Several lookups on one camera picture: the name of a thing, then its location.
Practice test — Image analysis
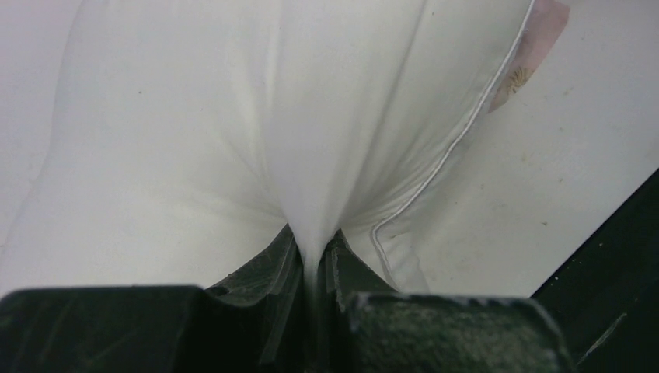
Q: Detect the white pillow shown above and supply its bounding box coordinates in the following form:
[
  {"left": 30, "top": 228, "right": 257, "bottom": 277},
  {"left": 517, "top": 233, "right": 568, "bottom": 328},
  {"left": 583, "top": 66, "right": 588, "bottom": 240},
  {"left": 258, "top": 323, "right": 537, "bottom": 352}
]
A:
[{"left": 1, "top": 1, "right": 534, "bottom": 294}]

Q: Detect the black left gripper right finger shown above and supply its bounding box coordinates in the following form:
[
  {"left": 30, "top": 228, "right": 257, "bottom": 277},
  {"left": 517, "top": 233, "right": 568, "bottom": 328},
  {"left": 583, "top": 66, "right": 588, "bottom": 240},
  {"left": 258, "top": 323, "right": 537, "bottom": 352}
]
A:
[{"left": 321, "top": 230, "right": 395, "bottom": 372}]

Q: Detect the purple pink printed pillowcase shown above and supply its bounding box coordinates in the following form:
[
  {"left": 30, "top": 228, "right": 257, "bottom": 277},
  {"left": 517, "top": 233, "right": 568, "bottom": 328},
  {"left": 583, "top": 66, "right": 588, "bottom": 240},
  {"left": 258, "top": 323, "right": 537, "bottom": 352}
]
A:
[{"left": 489, "top": 0, "right": 570, "bottom": 112}]

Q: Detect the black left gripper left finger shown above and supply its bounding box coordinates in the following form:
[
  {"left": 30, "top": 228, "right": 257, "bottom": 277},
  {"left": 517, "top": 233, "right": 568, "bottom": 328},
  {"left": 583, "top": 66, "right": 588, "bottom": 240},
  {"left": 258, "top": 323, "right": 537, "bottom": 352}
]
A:
[{"left": 206, "top": 226, "right": 304, "bottom": 372}]

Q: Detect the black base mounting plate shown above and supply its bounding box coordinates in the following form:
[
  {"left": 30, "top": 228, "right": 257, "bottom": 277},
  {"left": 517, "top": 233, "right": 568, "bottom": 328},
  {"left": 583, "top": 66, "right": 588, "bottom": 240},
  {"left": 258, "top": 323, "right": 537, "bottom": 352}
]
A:
[{"left": 532, "top": 173, "right": 658, "bottom": 372}]

